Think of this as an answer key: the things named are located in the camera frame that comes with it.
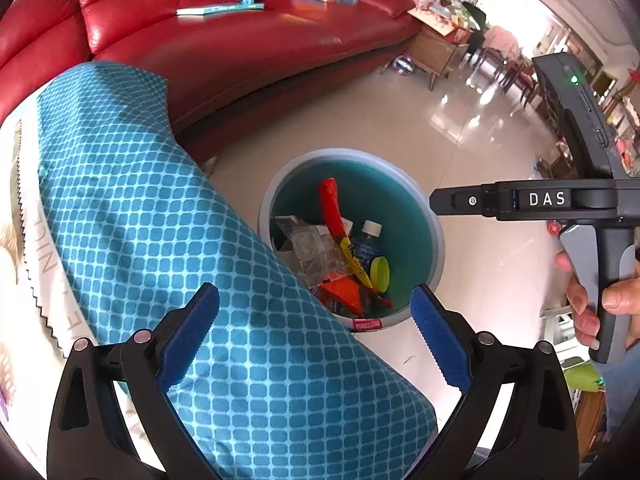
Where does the blue label water bottle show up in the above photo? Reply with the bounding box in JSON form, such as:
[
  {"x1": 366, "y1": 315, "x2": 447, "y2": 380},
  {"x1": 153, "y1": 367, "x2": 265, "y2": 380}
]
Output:
[{"x1": 350, "y1": 220, "x2": 386, "y2": 273}]

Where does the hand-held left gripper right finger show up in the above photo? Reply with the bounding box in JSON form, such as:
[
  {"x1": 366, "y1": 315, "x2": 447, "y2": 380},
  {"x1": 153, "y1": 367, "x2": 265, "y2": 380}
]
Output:
[{"x1": 409, "y1": 283, "x2": 584, "y2": 480}]

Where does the wooden side table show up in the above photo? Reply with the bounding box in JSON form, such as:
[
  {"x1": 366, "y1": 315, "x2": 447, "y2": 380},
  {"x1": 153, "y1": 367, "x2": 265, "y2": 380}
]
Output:
[{"x1": 407, "y1": 7, "x2": 473, "y2": 92}]

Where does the person's right hand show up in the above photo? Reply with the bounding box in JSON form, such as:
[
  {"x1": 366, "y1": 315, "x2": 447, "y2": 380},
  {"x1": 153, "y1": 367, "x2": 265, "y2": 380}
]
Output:
[{"x1": 554, "y1": 251, "x2": 640, "y2": 352}]

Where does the clear plastic bag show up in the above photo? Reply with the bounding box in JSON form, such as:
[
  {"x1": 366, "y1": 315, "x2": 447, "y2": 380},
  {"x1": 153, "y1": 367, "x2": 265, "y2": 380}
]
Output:
[{"x1": 274, "y1": 217, "x2": 351, "y2": 286}]

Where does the dark chair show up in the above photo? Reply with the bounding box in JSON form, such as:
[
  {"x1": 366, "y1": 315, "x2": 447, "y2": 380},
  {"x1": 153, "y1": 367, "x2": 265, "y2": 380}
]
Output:
[{"x1": 460, "y1": 1, "x2": 488, "y2": 68}]

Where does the thin green book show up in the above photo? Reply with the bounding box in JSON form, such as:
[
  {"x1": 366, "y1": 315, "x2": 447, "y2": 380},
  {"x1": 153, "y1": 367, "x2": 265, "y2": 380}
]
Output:
[{"x1": 175, "y1": 2, "x2": 266, "y2": 17}]

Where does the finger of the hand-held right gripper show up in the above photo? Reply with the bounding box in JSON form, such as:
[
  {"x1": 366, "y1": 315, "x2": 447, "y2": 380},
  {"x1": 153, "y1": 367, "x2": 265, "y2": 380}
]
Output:
[{"x1": 429, "y1": 186, "x2": 483, "y2": 217}]

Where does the orange snack packet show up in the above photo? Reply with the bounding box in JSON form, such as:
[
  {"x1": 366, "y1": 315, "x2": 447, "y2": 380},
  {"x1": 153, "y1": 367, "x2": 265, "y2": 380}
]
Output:
[{"x1": 320, "y1": 275, "x2": 368, "y2": 318}]

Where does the printed patchwork blanket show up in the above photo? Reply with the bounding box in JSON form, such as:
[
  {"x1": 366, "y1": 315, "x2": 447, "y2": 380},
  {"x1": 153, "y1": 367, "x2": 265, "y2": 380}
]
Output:
[{"x1": 0, "y1": 60, "x2": 440, "y2": 480}]

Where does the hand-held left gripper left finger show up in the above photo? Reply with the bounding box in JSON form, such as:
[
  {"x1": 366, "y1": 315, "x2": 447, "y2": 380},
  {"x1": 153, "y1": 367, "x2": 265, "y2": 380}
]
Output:
[{"x1": 47, "y1": 282, "x2": 221, "y2": 480}]

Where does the yellow-green plastic lid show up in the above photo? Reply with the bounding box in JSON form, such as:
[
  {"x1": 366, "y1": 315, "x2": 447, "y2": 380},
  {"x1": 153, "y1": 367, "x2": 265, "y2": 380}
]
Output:
[{"x1": 369, "y1": 256, "x2": 391, "y2": 293}]

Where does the grey teal trash bin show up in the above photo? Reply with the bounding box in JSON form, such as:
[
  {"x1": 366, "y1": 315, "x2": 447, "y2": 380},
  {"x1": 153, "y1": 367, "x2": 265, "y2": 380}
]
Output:
[{"x1": 257, "y1": 147, "x2": 445, "y2": 333}]

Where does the chair with pink cloth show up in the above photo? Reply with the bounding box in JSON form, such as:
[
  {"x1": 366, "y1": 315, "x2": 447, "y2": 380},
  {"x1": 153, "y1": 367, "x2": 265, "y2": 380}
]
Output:
[{"x1": 484, "y1": 25, "x2": 523, "y2": 81}]

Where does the red leather sofa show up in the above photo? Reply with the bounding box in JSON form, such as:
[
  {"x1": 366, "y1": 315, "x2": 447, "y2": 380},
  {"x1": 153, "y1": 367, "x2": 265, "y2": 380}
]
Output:
[{"x1": 0, "y1": 0, "x2": 423, "y2": 166}]

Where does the red plastic wrapper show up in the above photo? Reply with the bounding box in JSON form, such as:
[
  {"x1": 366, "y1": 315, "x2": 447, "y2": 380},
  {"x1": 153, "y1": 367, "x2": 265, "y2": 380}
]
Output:
[{"x1": 319, "y1": 178, "x2": 393, "y2": 308}]

